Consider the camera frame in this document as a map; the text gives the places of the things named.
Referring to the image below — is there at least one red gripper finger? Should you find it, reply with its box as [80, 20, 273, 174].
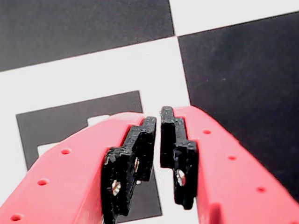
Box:
[160, 105, 299, 224]
[0, 112, 157, 224]

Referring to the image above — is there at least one black white marker checkerboard mat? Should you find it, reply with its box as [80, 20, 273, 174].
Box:
[0, 0, 299, 224]

